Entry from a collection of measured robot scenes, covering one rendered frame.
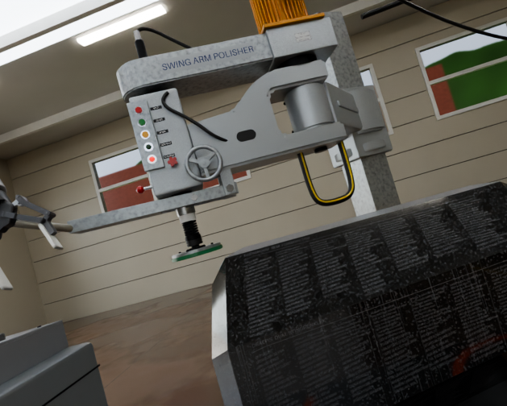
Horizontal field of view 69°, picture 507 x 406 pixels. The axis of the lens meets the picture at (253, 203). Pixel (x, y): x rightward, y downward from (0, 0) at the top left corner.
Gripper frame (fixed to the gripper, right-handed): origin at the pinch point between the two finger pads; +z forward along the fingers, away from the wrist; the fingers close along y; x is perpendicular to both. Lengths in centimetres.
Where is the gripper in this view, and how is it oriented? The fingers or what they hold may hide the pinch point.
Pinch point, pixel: (31, 264)
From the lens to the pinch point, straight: 96.5
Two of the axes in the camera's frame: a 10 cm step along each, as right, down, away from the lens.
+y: -7.6, 6.4, -1.2
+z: 6.5, 7.2, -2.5
